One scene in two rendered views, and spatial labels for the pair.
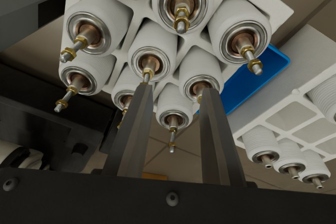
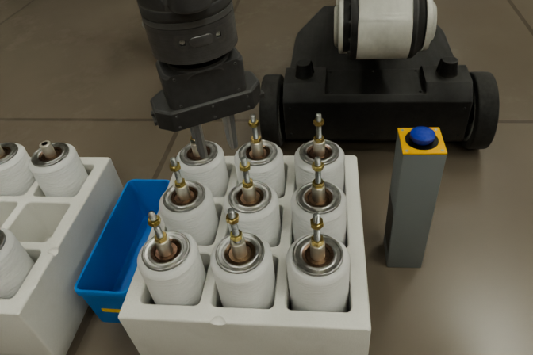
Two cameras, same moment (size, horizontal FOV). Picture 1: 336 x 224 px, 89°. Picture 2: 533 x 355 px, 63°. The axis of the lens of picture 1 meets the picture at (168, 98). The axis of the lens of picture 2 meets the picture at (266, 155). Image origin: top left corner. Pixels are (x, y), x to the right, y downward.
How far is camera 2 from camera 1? 0.43 m
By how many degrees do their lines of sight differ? 12
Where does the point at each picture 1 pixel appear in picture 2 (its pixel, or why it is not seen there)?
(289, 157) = (11, 169)
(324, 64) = (36, 295)
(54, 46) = not seen: hidden behind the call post
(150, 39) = (258, 219)
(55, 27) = not seen: hidden behind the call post
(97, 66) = (307, 174)
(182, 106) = (196, 171)
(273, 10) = (142, 307)
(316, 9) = not seen: outside the picture
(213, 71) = (180, 218)
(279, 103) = (66, 230)
